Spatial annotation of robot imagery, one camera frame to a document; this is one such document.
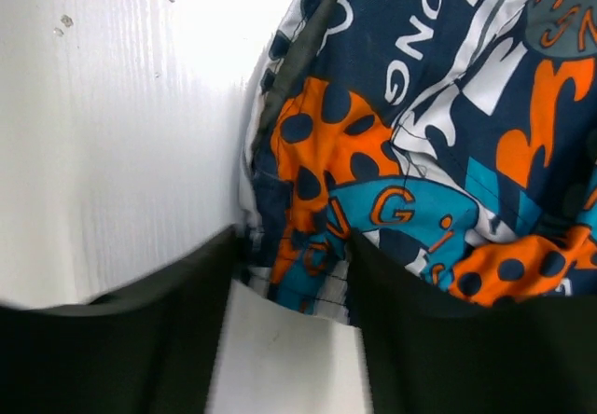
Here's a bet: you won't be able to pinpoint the colourful patterned shorts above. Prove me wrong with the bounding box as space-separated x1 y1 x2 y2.
240 0 596 323

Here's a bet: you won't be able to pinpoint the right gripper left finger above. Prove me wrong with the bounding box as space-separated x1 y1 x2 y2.
1 228 239 414

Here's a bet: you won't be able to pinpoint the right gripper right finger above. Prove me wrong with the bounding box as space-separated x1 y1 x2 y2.
348 232 596 413

